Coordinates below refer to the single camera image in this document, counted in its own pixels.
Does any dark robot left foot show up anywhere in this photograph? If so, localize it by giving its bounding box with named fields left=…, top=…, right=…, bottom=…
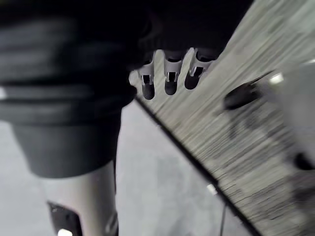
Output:
left=294, top=151, right=315, bottom=172

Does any dark robot right foot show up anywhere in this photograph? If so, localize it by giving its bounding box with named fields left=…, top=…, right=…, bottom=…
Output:
left=222, top=82, right=260, bottom=111

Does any black floor threshold strip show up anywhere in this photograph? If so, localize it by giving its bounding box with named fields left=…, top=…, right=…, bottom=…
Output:
left=134, top=94, right=263, bottom=236

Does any dark robot foot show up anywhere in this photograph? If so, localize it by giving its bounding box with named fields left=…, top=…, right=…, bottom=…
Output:
left=222, top=82, right=260, bottom=111
left=294, top=151, right=315, bottom=172

